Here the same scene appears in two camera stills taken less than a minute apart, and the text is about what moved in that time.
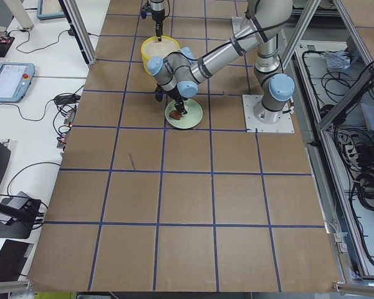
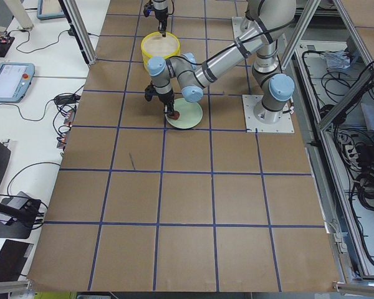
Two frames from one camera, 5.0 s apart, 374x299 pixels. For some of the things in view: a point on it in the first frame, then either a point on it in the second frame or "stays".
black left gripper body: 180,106 -> 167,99
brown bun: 175,114 stays
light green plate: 189,120 stays
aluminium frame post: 78,29 stays
